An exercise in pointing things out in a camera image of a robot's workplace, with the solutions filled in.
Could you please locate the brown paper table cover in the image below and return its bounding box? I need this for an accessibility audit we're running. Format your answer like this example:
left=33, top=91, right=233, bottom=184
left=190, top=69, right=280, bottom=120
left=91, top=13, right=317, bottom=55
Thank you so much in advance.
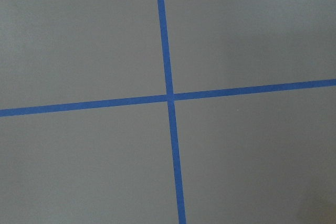
left=1, top=0, right=335, bottom=223

